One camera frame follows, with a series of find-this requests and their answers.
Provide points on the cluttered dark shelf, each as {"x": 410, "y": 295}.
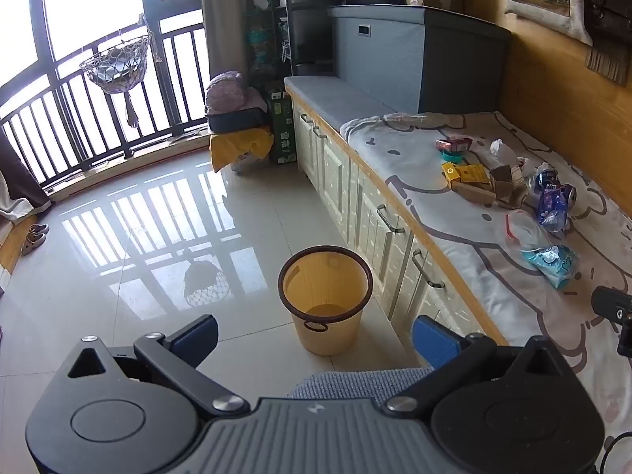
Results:
{"x": 266, "y": 49}

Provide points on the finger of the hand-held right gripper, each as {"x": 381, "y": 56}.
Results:
{"x": 612, "y": 303}

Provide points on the black balcony railing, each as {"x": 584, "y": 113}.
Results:
{"x": 74, "y": 123}

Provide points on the hanging net basket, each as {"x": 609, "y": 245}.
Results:
{"x": 116, "y": 66}

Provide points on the torn cardboard piece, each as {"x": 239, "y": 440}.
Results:
{"x": 508, "y": 185}

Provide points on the pink cloth bundle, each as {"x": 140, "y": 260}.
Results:
{"x": 229, "y": 91}

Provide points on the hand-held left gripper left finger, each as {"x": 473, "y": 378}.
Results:
{"x": 195, "y": 338}

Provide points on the beige shoe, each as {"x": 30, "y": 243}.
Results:
{"x": 38, "y": 229}
{"x": 32, "y": 244}

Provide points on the green carton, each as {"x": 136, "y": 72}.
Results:
{"x": 282, "y": 128}

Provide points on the white printed blanket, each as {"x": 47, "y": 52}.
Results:
{"x": 419, "y": 182}

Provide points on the yellow wastebasket with brown rim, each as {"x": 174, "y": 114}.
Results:
{"x": 326, "y": 328}

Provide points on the grey woven cloth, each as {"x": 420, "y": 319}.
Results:
{"x": 345, "y": 382}

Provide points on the yellow cloth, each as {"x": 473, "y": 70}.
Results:
{"x": 232, "y": 145}

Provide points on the teal packet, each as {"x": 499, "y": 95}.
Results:
{"x": 550, "y": 261}

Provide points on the black drawer tower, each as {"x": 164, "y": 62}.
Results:
{"x": 308, "y": 29}

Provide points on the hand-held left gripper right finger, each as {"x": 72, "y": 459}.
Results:
{"x": 437, "y": 343}

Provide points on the white box under yellow cloth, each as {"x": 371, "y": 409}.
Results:
{"x": 252, "y": 163}

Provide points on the grey storage box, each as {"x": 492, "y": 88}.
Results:
{"x": 395, "y": 59}

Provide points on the beige curtain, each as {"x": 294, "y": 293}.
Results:
{"x": 222, "y": 19}

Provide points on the teal tape roll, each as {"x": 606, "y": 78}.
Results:
{"x": 452, "y": 157}

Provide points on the blue purple snack packet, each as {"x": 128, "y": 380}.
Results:
{"x": 553, "y": 210}

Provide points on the blue drink can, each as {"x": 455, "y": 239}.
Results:
{"x": 545, "y": 180}
{"x": 568, "y": 197}

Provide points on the dark brown fringed hanging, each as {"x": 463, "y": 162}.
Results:
{"x": 610, "y": 29}

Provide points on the clear plastic bag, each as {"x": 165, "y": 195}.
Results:
{"x": 526, "y": 229}

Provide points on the dark brown curtain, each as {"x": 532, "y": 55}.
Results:
{"x": 19, "y": 182}

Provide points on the red box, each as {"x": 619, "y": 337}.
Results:
{"x": 453, "y": 145}

